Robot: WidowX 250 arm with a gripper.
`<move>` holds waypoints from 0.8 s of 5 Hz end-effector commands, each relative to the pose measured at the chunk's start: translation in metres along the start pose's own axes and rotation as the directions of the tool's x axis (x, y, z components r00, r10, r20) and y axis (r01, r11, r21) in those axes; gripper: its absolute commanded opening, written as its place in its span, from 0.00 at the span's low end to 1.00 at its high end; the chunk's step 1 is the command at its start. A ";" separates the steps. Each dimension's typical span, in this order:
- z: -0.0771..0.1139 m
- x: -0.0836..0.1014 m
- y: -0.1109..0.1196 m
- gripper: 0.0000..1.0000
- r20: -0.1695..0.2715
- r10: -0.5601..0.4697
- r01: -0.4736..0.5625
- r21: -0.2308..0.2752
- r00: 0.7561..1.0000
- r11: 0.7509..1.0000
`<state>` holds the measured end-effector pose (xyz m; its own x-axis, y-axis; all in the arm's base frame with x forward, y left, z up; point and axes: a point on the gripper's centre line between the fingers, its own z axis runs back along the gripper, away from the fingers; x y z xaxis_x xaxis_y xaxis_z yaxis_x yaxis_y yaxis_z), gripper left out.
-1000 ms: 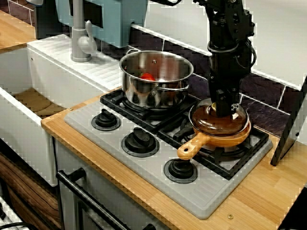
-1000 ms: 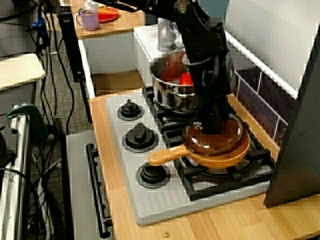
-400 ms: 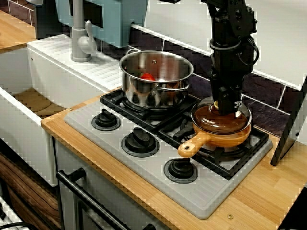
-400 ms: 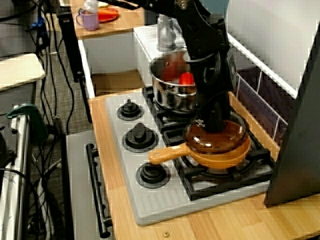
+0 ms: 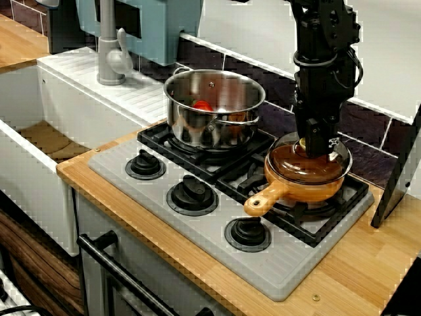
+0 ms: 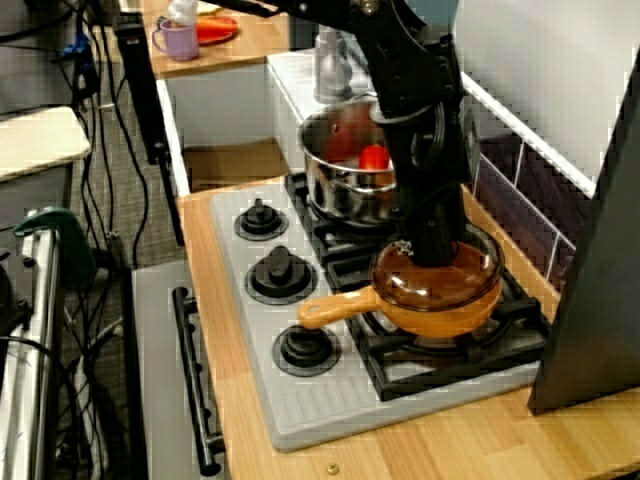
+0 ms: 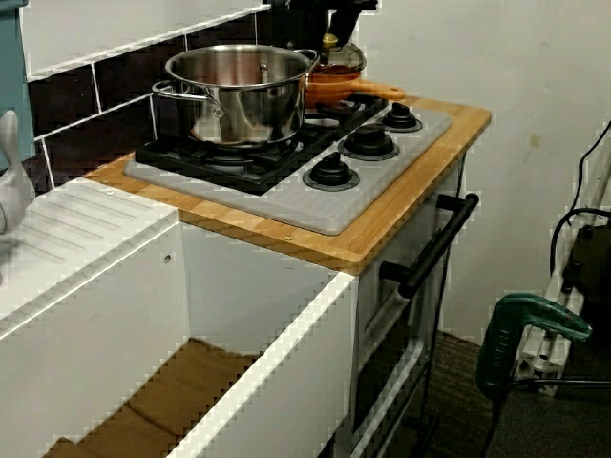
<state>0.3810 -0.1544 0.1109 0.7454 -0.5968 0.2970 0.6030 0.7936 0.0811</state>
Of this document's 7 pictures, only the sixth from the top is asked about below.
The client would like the black upright post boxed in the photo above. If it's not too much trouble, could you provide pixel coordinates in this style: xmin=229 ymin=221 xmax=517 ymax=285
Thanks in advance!
xmin=113 ymin=14 xmax=186 ymax=246

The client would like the orange plate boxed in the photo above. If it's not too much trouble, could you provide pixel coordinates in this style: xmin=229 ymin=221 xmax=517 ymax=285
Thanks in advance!
xmin=194 ymin=14 xmax=240 ymax=46

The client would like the cream board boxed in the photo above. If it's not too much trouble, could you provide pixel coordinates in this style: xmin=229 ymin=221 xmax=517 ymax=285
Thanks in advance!
xmin=0 ymin=105 xmax=92 ymax=184

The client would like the black burner grate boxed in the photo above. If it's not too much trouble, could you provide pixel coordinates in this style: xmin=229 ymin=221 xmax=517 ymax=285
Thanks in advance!
xmin=327 ymin=244 xmax=553 ymax=403
xmin=284 ymin=169 xmax=416 ymax=266

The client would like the white sink basin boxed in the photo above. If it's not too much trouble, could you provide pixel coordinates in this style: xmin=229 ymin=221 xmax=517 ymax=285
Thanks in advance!
xmin=155 ymin=49 xmax=371 ymax=199

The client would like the purple cup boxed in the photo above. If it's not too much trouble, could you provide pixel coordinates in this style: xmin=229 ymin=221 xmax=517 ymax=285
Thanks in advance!
xmin=151 ymin=18 xmax=200 ymax=62

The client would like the black side panel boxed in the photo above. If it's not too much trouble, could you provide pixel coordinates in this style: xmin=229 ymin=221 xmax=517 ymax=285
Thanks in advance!
xmin=527 ymin=64 xmax=640 ymax=416

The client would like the aluminium extrusion frame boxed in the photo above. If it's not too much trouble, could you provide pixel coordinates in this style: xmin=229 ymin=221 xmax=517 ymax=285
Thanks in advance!
xmin=0 ymin=214 xmax=66 ymax=480

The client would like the white toy oven cabinet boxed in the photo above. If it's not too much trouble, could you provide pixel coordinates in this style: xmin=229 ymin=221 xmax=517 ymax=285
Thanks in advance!
xmin=130 ymin=262 xmax=231 ymax=480

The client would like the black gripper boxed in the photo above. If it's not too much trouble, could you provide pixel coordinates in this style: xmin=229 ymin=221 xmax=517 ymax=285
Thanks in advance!
xmin=372 ymin=98 xmax=475 ymax=267

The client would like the glass lid with yellow knob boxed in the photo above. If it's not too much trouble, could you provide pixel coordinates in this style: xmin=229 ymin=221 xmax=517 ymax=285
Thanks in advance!
xmin=368 ymin=227 xmax=505 ymax=314

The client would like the orange toy frying pan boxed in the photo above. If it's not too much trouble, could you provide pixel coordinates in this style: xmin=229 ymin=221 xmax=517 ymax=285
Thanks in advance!
xmin=297 ymin=239 xmax=504 ymax=339

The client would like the red toy pepper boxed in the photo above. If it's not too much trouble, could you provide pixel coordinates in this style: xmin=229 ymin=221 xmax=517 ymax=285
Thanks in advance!
xmin=358 ymin=143 xmax=391 ymax=172

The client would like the grey stove top plate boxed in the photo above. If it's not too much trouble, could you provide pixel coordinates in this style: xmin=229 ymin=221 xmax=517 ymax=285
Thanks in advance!
xmin=209 ymin=182 xmax=549 ymax=454

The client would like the stainless steel pot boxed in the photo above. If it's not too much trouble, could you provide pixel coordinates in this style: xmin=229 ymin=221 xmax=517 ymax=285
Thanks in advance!
xmin=298 ymin=99 xmax=401 ymax=229

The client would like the grey toy faucet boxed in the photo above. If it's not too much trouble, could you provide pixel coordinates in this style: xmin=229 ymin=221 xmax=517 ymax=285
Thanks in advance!
xmin=313 ymin=27 xmax=355 ymax=104

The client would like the black oven door handle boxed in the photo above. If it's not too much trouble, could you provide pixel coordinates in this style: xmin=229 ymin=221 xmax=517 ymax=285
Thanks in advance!
xmin=171 ymin=286 xmax=224 ymax=477

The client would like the black stove knob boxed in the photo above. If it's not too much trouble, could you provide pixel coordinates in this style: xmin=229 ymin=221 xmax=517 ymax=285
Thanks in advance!
xmin=272 ymin=324 xmax=343 ymax=377
xmin=234 ymin=198 xmax=290 ymax=242
xmin=244 ymin=245 xmax=320 ymax=306

